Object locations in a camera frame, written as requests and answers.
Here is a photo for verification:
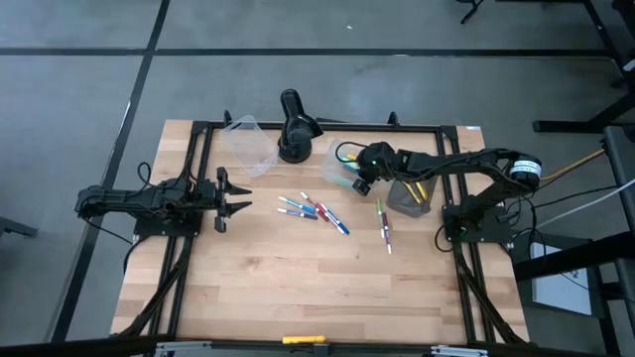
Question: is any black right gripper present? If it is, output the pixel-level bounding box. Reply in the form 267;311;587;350
351;141;404;197

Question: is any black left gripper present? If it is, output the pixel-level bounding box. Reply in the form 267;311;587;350
199;167;253;235

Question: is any clear plastic bin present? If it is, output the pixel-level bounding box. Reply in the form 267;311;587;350
320;138;388;197
220;114;280;179

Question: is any green thin marker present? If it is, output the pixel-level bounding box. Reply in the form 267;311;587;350
375;197;387;240

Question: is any dark blue thin marker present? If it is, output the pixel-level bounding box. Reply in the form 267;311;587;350
276;207;319;221

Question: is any maroon thin marker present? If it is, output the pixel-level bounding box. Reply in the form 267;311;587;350
381;211;393;256

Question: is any smoky grey plastic bin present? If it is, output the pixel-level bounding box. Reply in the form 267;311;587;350
385;171;440;219

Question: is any black stand leg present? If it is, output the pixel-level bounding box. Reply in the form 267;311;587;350
456;0;486;26

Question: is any black table foot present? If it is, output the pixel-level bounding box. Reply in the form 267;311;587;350
532;88;635;135

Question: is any black metal beam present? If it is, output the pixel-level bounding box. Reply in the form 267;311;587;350
512;230;635;285

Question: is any black metal bar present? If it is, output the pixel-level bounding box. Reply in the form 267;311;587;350
0;334;168;357

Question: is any black chair foot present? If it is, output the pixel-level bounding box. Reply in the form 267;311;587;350
0;215;40;239

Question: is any white panel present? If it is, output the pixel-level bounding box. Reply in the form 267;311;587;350
530;241;594;316

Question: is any black aluminium table frame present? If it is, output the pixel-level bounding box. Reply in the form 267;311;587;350
114;109;530;349

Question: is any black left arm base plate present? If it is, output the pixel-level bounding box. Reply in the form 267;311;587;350
132;196;204;238

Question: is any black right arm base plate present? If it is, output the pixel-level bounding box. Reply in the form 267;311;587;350
443;203;513;244

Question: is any silver metal bracket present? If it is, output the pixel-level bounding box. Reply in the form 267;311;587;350
430;344;490;357
154;340;213;357

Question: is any yellow power cable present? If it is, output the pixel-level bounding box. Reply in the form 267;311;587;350
540;148;607;182

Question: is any white cable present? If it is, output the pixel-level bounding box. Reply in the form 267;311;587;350
538;178;635;230

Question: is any grey metal post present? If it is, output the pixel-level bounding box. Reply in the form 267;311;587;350
601;125;635;338

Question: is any black stand frame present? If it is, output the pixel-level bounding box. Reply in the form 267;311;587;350
582;0;635;90

